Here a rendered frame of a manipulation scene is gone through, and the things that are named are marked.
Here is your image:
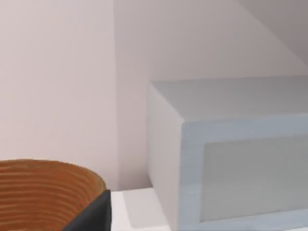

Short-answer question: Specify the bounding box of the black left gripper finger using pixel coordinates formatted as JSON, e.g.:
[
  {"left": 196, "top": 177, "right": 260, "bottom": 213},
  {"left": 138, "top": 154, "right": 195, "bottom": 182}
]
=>
[{"left": 62, "top": 189, "right": 112, "bottom": 231}]

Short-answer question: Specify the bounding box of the brown woven basket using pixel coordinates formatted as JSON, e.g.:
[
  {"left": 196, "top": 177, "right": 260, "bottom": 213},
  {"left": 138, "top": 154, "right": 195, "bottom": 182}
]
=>
[{"left": 0, "top": 158, "right": 107, "bottom": 231}]

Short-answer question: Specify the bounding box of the pale grey cabinet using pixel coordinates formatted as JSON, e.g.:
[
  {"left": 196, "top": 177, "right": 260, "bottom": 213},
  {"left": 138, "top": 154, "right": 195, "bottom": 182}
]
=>
[{"left": 147, "top": 76, "right": 308, "bottom": 231}]

